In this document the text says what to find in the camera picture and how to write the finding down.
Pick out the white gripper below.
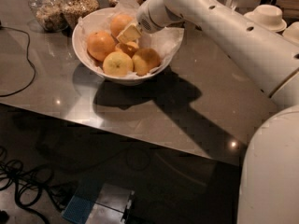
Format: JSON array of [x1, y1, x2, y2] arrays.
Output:
[[117, 0, 182, 44]]

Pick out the orange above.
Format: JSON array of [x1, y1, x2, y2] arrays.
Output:
[[87, 31, 115, 62], [132, 48, 161, 77], [115, 41, 139, 57], [110, 14, 134, 37]]

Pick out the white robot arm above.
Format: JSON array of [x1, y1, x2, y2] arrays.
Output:
[[117, 0, 299, 224]]

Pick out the white paper bowl liner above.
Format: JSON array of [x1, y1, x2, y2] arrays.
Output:
[[76, 0, 185, 80]]

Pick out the white ceramic bowl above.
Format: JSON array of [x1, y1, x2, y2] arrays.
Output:
[[71, 7, 178, 87]]

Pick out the yellow-orange fruit, front left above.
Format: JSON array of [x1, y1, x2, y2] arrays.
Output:
[[103, 51, 134, 77]]

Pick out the glass jar with oats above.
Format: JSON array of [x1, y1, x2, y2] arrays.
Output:
[[63, 0, 100, 29]]

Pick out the glass jar, far left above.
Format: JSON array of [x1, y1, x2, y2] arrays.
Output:
[[28, 0, 68, 33]]

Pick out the blue grey floor pedal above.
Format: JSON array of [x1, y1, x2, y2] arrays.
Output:
[[62, 182, 135, 224]]

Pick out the black cable on table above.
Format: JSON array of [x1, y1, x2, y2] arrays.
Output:
[[0, 25, 37, 98]]

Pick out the black cables on floor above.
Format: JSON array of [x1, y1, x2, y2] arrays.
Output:
[[0, 145, 76, 224]]

